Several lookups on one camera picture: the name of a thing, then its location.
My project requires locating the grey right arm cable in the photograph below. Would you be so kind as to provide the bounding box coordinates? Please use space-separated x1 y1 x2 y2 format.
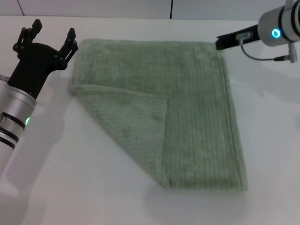
239 37 299 64

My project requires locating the green ribbed towel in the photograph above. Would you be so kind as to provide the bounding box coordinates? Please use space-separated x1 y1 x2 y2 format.
68 38 248 192

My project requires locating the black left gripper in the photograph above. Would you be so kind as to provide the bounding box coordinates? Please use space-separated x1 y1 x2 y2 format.
7 19 78 98

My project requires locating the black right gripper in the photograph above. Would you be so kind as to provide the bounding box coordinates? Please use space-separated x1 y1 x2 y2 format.
215 24 260 51

